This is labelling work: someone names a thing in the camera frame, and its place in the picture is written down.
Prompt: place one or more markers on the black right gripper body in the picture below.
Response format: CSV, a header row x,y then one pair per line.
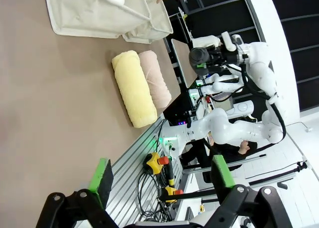
x,y
199,56

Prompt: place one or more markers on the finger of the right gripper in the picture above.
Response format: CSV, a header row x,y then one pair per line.
x,y
202,69

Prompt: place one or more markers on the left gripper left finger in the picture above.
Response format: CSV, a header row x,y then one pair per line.
x,y
99,183

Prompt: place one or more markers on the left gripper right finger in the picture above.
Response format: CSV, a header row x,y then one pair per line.
x,y
223,178

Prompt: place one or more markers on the pink towel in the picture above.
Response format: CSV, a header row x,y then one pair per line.
x,y
155,78

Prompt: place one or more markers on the yellow towel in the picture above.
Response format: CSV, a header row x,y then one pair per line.
x,y
134,90

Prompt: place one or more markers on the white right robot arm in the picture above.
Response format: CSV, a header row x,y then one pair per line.
x,y
261,73

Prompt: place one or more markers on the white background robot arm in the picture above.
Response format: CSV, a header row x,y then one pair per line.
x,y
219,85

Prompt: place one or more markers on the brown background table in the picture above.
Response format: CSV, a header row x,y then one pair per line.
x,y
185,63

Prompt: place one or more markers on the seated person in black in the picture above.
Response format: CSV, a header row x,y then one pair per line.
x,y
224,152

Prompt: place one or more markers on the grey slotted aluminium bench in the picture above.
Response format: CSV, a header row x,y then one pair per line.
x,y
129,168

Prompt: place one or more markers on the cream fabric basket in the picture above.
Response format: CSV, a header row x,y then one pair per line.
x,y
159,26
82,16

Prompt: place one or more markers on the yellow emergency stop button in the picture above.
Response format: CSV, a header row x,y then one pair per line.
x,y
172,194
153,161

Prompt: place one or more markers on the black tripod pole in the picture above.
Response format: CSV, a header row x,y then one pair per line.
x,y
301,166

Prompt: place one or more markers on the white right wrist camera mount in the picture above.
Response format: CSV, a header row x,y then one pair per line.
x,y
228,42

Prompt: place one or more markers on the black handheld enable switch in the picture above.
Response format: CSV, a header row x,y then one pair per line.
x,y
170,175

